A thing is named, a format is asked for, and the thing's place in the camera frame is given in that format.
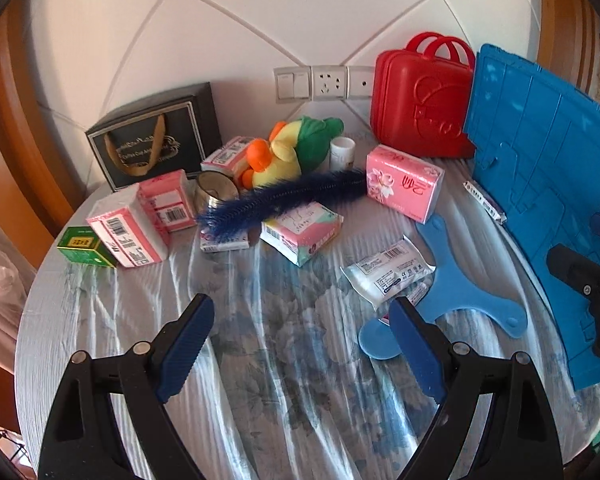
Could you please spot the large pink tissue pack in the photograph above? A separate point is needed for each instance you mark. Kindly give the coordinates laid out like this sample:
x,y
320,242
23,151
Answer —
x,y
405,180

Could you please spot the white wall switch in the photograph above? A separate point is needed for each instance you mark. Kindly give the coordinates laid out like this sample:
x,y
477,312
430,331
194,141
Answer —
x,y
292,84

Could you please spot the white plastic bag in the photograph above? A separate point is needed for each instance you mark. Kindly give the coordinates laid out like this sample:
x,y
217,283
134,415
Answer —
x,y
2,290

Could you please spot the yellow duck plush green hat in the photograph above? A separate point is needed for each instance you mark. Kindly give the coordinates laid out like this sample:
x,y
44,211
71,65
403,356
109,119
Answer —
x,y
280,155

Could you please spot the white wipes packet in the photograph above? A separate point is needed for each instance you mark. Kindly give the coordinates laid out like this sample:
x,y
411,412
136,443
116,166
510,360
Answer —
x,y
385,270

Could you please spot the metal tin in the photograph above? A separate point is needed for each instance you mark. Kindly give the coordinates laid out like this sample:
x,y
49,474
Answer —
x,y
215,190

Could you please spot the thin white box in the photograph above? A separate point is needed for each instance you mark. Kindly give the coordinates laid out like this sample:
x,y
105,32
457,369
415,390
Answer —
x,y
485,202

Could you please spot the pink green tissue pack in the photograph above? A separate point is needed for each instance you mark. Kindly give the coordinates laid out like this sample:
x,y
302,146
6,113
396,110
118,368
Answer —
x,y
300,230

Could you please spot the small white jar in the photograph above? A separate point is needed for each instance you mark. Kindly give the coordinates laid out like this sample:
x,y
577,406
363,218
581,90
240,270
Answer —
x,y
342,152

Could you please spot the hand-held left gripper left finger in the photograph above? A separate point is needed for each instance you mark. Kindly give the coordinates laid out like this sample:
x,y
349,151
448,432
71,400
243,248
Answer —
x,y
185,350

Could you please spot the light blue plastic tri-blade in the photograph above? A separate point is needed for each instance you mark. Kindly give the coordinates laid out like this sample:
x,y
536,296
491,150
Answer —
x,y
455,290

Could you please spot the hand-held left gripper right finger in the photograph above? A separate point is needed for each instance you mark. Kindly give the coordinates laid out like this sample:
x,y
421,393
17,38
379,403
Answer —
x,y
420,355

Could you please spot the small pink tissue pack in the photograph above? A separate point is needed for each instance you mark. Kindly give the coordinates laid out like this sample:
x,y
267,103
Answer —
x,y
167,195

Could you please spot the white pink flat box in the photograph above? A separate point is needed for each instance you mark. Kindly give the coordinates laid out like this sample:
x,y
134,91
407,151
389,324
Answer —
x,y
225,244

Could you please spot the dark blue bottle brush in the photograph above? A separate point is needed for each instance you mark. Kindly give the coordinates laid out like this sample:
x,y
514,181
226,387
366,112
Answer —
x,y
280,192

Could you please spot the blue storage crate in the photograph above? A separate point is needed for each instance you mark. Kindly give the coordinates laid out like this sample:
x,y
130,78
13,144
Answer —
x,y
530,160

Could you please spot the small green box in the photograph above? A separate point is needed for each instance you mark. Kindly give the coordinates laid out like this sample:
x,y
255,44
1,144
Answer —
x,y
80,245

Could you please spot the black gift box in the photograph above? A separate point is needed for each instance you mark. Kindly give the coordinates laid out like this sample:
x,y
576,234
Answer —
x,y
180,125

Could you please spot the wooden pillar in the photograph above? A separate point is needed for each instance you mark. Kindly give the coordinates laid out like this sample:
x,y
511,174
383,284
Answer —
x,y
565,20

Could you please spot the curved wooden frame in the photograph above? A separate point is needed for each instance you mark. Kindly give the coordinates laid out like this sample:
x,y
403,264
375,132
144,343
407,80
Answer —
x,y
10,135

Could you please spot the red toy suitcase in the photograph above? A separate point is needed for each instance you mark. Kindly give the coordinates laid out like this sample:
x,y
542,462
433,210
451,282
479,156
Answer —
x,y
420,105

